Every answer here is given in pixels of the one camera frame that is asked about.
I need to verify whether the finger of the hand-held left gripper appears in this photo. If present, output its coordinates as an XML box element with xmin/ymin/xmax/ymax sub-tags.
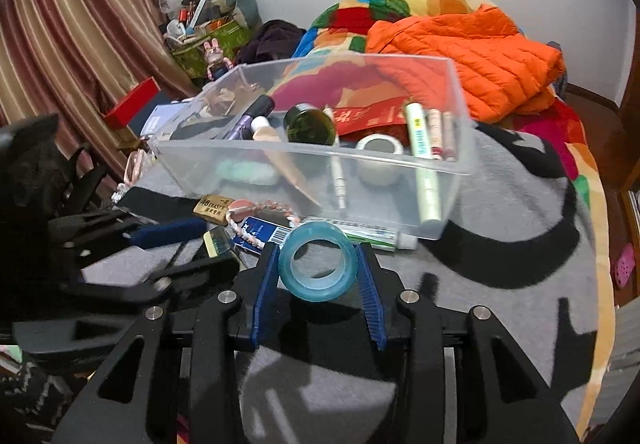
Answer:
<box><xmin>117</xmin><ymin>217</ymin><xmax>209</xmax><ymax>251</ymax></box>
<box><xmin>67</xmin><ymin>254</ymin><xmax>242</xmax><ymax>305</ymax></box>

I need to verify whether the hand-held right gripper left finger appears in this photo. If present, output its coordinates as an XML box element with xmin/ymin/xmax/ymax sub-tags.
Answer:
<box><xmin>50</xmin><ymin>241</ymin><xmax>281</xmax><ymax>444</ymax></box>

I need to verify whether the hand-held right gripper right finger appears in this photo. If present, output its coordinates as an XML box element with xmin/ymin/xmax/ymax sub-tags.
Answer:
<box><xmin>355</xmin><ymin>243</ymin><xmax>581</xmax><ymax>444</ymax></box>

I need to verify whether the blue tape roll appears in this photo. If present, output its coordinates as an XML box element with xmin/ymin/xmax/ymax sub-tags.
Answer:
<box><xmin>278</xmin><ymin>225</ymin><xmax>359</xmax><ymax>303</ymax></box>

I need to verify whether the clear plastic storage box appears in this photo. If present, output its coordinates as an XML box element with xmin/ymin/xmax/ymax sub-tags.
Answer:
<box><xmin>150</xmin><ymin>54</ymin><xmax>479</xmax><ymax>243</ymax></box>

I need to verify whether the mint green small tube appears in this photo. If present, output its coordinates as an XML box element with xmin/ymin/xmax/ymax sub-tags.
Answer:
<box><xmin>219</xmin><ymin>159</ymin><xmax>279</xmax><ymax>186</ymax></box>

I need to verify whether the white pen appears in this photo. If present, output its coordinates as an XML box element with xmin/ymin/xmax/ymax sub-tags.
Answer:
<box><xmin>322</xmin><ymin>106</ymin><xmax>349</xmax><ymax>211</ymax></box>

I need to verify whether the white bandage roll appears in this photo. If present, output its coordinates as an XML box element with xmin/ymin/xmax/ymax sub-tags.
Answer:
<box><xmin>355</xmin><ymin>132</ymin><xmax>405</xmax><ymax>187</ymax></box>

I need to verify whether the purple flashlight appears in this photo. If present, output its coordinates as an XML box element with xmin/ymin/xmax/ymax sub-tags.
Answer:
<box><xmin>219</xmin><ymin>94</ymin><xmax>277</xmax><ymax>143</ymax></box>

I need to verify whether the green white tube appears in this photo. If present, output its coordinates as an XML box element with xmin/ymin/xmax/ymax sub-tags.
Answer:
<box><xmin>403</xmin><ymin>100</ymin><xmax>444</xmax><ymax>225</ymax></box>

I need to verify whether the green round bottle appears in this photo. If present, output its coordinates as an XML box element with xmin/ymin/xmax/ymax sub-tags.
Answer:
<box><xmin>283</xmin><ymin>103</ymin><xmax>340</xmax><ymax>149</ymax></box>

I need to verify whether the beige cosmetic tube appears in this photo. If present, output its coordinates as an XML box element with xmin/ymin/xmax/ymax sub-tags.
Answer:
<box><xmin>425</xmin><ymin>108</ymin><xmax>459</xmax><ymax>163</ymax></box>

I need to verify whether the red foil packet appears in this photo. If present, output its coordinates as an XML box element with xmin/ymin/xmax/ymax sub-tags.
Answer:
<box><xmin>332</xmin><ymin>96</ymin><xmax>411</xmax><ymax>143</ymax></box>

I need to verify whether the gold padlock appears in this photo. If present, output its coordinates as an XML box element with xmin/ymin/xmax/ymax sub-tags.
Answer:
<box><xmin>193</xmin><ymin>193</ymin><xmax>235</xmax><ymax>226</ymax></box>

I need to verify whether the white toothpaste tube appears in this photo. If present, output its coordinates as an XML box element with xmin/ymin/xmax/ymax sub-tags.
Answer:
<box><xmin>299</xmin><ymin>216</ymin><xmax>419</xmax><ymax>253</ymax></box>

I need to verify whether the pink plastic bag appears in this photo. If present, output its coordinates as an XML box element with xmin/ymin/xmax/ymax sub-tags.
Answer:
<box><xmin>124</xmin><ymin>151</ymin><xmax>147</xmax><ymax>185</ymax></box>

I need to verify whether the white blue notebook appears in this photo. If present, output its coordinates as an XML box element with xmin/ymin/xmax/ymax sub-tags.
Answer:
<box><xmin>139</xmin><ymin>100</ymin><xmax>191</xmax><ymax>137</ymax></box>

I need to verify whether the red flat box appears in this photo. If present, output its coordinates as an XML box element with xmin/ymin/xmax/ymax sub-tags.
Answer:
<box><xmin>103</xmin><ymin>77</ymin><xmax>161</xmax><ymax>130</ymax></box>

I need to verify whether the grey black patterned blanket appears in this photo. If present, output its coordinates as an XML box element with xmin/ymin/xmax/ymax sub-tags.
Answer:
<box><xmin>75</xmin><ymin>123</ymin><xmax>602</xmax><ymax>444</ymax></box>

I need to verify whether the dark chair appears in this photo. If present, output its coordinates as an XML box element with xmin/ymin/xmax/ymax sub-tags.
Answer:
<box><xmin>0</xmin><ymin>114</ymin><xmax>69</xmax><ymax>225</ymax></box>

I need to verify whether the pink rabbit figure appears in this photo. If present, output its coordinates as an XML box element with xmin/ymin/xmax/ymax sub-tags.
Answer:
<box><xmin>204</xmin><ymin>37</ymin><xmax>235</xmax><ymax>81</ymax></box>

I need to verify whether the green patterned box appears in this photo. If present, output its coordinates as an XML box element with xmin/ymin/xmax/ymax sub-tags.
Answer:
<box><xmin>169</xmin><ymin>20</ymin><xmax>251</xmax><ymax>80</ymax></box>

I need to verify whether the dark clothes pile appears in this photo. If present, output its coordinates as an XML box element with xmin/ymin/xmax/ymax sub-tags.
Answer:
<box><xmin>234</xmin><ymin>19</ymin><xmax>307</xmax><ymax>67</ymax></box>

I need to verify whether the striped pink curtain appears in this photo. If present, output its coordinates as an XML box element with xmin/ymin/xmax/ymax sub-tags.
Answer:
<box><xmin>0</xmin><ymin>0</ymin><xmax>202</xmax><ymax>195</ymax></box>

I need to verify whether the colourful patchwork blanket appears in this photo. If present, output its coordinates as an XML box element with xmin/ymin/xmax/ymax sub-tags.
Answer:
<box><xmin>260</xmin><ymin>0</ymin><xmax>617</xmax><ymax>436</ymax></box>

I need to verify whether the white slatted panel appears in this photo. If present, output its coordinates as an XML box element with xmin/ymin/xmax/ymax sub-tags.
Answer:
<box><xmin>589</xmin><ymin>303</ymin><xmax>640</xmax><ymax>431</ymax></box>

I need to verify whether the pink slipper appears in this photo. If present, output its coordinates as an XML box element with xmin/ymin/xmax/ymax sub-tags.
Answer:
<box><xmin>613</xmin><ymin>243</ymin><xmax>636</xmax><ymax>290</ymax></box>

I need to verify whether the orange down jacket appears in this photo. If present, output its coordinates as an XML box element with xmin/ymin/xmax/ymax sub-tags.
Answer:
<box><xmin>364</xmin><ymin>3</ymin><xmax>566</xmax><ymax>125</ymax></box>

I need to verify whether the grey backpack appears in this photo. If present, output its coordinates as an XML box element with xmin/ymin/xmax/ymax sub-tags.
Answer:
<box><xmin>547</xmin><ymin>40</ymin><xmax>569</xmax><ymax>95</ymax></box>

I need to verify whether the pink white braided bracelet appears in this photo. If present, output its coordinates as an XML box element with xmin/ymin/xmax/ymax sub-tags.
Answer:
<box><xmin>227</xmin><ymin>198</ymin><xmax>304</xmax><ymax>253</ymax></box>

